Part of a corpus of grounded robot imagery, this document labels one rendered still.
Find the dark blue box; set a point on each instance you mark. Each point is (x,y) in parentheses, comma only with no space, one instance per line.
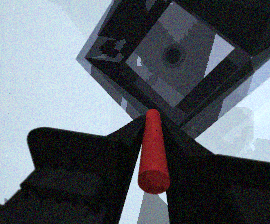
(245,24)

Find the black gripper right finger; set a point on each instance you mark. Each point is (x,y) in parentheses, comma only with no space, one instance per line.
(197,175)

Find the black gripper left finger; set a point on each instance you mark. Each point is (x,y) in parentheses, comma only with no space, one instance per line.
(113,156)

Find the red peg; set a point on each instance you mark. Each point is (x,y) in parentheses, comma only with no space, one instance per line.
(153,175)

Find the grey square plate with hole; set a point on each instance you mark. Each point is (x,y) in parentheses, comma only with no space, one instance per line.
(177,35)

